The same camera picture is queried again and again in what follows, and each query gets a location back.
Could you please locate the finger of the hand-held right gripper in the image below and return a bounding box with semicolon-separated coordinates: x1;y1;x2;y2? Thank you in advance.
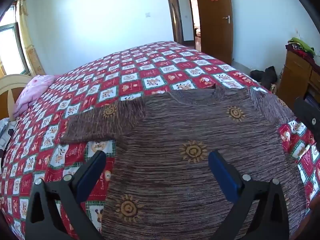
294;96;320;153

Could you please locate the brown wooden door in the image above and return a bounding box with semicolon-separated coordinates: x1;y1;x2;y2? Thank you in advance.
194;0;234;65

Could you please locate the wooden cabinet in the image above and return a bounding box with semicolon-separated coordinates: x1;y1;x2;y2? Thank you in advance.
279;49;320;110

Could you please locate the brown sun-print knit sweater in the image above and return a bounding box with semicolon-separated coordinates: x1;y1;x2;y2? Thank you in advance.
59;84;309;240

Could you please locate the black white patterned cloth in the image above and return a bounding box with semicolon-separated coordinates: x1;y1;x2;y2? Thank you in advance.
0;119;18;160

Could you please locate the pink pillow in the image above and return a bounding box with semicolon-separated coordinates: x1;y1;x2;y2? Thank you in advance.
12;74;62;117

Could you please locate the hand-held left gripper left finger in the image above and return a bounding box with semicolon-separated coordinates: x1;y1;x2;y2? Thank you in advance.
25;150;108;240

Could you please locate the red checkered printed bed blanket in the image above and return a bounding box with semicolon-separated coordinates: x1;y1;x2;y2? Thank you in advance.
0;41;320;240

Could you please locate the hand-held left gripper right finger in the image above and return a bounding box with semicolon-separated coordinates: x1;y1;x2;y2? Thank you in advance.
208;151;290;240

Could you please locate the window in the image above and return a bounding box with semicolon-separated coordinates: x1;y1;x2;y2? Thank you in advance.
0;5;29;77

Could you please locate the cream wooden headboard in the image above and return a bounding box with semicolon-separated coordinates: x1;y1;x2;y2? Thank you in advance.
0;74;33;120

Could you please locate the yellow curtain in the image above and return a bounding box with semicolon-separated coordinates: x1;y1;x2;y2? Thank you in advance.
16;0;47;77

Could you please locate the dark red cloth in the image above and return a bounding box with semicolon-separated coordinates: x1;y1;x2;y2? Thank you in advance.
286;44;320;68

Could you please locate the dark inner door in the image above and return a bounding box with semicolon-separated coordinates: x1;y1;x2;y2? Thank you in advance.
168;0;184;43

